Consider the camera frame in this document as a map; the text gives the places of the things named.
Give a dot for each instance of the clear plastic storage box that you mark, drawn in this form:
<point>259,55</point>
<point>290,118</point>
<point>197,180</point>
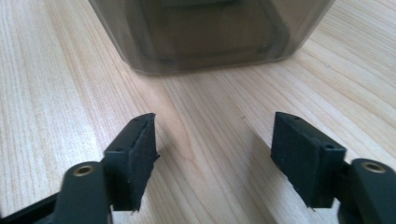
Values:
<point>211,37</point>

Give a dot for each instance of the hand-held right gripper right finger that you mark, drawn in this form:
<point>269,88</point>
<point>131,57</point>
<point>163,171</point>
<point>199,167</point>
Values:
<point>305,161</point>

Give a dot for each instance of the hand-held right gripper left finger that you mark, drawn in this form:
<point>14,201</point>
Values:
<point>134,168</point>

